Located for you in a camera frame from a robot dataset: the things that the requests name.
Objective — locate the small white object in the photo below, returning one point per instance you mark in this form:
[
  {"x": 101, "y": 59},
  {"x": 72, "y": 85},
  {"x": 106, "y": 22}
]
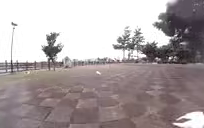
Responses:
[{"x": 98, "y": 72}]

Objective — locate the small pale structure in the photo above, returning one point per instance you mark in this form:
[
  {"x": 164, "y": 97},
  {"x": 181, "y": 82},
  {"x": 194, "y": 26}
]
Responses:
[{"x": 67, "y": 61}]

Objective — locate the red and grey chequered paving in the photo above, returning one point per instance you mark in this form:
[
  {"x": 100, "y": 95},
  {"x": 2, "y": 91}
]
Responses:
[{"x": 123, "y": 96}]

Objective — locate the small leafy tree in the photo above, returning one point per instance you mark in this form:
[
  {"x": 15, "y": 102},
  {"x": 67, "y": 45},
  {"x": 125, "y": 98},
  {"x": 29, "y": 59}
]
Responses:
[{"x": 51, "y": 48}]

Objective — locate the grass strip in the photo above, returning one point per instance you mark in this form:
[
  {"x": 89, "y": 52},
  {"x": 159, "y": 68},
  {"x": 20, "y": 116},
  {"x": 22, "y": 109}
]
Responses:
[{"x": 20, "y": 78}]

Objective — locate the lamp pole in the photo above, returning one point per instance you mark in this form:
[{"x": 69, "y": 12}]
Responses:
[{"x": 12, "y": 46}]

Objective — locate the group of large dark trees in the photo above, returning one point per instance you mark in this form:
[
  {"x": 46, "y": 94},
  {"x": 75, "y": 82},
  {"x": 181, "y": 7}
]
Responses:
[{"x": 190, "y": 20}]

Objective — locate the wooden rail fence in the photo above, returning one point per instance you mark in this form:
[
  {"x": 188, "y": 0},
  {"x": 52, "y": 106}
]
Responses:
[{"x": 6, "y": 66}]

